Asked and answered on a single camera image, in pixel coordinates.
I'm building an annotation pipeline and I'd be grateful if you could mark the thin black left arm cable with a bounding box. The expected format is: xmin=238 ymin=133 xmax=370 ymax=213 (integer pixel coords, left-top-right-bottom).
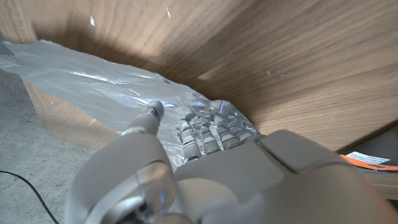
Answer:
xmin=0 ymin=170 xmax=60 ymax=224

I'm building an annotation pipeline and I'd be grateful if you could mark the crinkled aluminum foil sheet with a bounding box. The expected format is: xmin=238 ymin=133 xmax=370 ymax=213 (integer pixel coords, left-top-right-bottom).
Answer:
xmin=0 ymin=39 xmax=262 ymax=170

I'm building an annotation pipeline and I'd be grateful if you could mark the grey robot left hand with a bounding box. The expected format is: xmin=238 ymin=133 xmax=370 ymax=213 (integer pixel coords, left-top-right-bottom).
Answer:
xmin=63 ymin=100 xmax=398 ymax=224

